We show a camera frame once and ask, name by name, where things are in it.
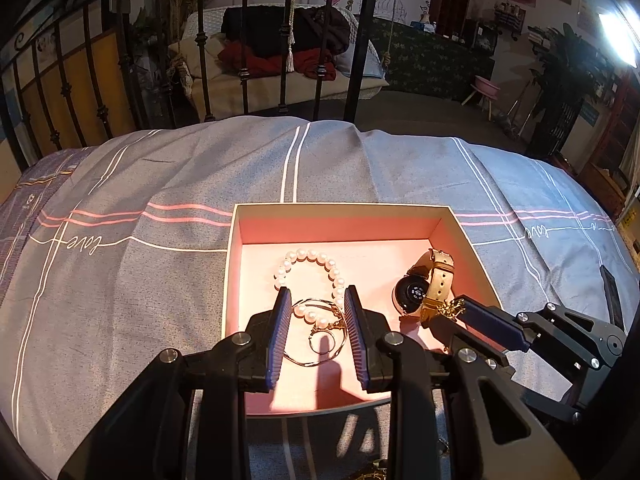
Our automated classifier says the red clothing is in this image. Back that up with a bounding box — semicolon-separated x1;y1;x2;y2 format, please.
217;42;337;81

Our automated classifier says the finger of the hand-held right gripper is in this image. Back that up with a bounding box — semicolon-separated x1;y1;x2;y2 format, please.
431;316;582;424
456;295;627;369

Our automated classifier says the tall potted plant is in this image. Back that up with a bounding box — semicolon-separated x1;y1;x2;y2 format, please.
527;22;596;158

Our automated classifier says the grey box with pink lining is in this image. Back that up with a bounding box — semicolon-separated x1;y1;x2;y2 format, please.
223;203;503;418

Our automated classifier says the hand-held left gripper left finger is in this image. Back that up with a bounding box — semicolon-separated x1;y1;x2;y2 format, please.
57;287;293;480

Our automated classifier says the black metal bed frame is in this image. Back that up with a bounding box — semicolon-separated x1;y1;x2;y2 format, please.
0;0;381;171

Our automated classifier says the wooden cabinet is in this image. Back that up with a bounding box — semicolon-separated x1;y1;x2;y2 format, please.
580;70;640;221

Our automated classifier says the gold chain bracelet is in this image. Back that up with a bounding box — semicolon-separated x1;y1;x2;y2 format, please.
434;297;468;319

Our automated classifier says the watch with beige strap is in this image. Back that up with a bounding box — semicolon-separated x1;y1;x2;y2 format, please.
392;248;456;323

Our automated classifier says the black clothing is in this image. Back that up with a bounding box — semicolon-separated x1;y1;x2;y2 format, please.
221;5;351;56

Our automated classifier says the green patterned counter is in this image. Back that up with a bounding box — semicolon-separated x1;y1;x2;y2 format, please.
370;16;496;106

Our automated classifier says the sofa with clothes pile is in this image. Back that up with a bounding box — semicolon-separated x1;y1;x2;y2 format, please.
170;4;391;121

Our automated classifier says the pink stool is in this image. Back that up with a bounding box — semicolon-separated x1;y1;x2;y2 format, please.
461;76;500;121

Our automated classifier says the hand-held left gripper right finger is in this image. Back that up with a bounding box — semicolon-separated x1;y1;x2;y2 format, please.
344;285;581;480

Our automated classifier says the white pearl bracelet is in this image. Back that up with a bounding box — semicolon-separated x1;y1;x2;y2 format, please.
273;249;347;328

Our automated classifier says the white floor lamp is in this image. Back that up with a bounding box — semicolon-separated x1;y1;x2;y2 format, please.
597;7;640;68

